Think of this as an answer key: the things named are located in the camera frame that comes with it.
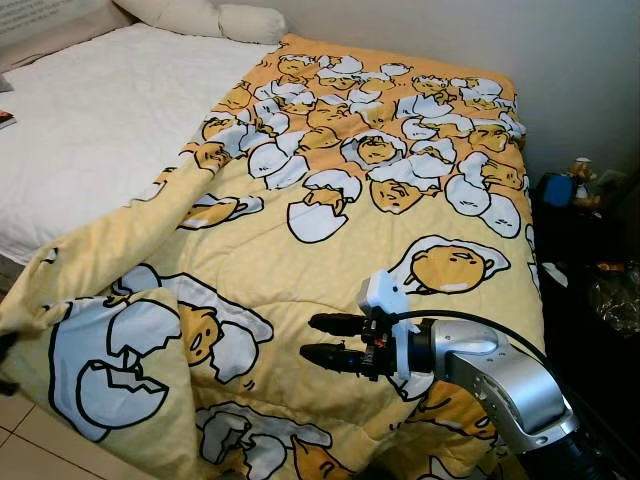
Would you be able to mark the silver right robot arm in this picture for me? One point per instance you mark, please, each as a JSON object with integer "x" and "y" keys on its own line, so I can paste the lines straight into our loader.
{"x": 500, "y": 385}

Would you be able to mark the dark packet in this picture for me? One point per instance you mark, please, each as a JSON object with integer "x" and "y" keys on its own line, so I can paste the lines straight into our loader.
{"x": 6, "y": 119}

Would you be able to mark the clear plastic bag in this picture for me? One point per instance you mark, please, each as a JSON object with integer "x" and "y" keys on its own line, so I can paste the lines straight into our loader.
{"x": 615, "y": 298}

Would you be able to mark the yellow egg cartoon blanket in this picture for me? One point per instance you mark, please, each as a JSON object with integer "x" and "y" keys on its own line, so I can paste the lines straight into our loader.
{"x": 300, "y": 150}

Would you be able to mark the beige grey headboard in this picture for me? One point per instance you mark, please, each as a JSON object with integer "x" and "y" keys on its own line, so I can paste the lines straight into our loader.
{"x": 50, "y": 25}

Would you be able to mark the small brown figurine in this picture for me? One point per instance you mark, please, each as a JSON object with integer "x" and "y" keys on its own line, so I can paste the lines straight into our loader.
{"x": 584, "y": 185}

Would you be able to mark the small beige pillow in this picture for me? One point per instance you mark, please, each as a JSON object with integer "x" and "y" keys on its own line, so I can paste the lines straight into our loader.
{"x": 252, "y": 24}

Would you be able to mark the white quilted mattress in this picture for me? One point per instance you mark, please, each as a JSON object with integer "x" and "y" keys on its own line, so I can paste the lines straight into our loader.
{"x": 90, "y": 130}

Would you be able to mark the large beige pillow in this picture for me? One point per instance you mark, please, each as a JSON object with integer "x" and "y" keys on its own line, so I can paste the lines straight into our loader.
{"x": 170, "y": 14}

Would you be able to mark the black nightstand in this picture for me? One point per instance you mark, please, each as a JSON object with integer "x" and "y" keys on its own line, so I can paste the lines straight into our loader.
{"x": 590, "y": 400}

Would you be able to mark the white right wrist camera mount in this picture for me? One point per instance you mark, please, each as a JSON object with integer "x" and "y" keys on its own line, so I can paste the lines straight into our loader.
{"x": 385, "y": 292}

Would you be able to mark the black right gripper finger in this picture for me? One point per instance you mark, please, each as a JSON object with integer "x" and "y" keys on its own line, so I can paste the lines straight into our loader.
{"x": 335, "y": 358}
{"x": 340, "y": 324}

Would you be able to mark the white paper scrap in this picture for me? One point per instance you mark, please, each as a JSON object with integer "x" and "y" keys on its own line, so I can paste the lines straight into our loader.
{"x": 556, "y": 275}

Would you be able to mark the blue box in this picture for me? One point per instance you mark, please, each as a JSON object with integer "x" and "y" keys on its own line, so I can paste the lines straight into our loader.
{"x": 557, "y": 190}

